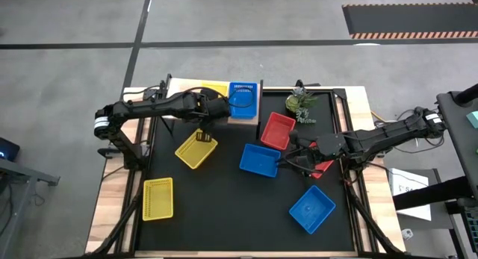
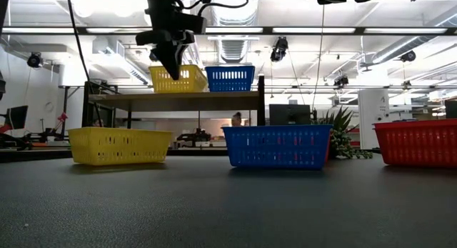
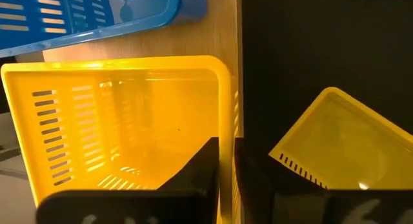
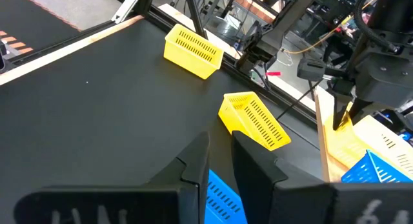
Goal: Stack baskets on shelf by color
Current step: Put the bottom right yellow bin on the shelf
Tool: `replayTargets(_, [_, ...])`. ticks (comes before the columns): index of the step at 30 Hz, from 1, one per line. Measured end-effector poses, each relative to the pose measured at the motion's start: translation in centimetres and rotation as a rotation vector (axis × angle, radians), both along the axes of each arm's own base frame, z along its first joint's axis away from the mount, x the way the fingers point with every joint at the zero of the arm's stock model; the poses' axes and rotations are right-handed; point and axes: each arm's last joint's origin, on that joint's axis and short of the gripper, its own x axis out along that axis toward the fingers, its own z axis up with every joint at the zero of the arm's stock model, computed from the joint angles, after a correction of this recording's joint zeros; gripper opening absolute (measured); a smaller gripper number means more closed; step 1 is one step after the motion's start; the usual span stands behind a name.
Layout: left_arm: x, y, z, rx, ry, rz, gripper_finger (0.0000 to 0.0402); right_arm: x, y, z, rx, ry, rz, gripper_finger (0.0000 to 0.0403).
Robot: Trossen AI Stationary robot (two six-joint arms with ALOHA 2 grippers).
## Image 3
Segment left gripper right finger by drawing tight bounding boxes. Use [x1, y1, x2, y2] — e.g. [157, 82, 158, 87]
[234, 137, 413, 224]

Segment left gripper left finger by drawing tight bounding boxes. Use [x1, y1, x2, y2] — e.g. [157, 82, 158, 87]
[35, 136, 221, 224]

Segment yellow plastic basket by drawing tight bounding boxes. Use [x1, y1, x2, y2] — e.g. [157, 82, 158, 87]
[268, 86, 413, 191]
[0, 55, 241, 224]

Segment blue plastic basket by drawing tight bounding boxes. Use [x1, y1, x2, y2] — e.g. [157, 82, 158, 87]
[0, 0, 208, 59]

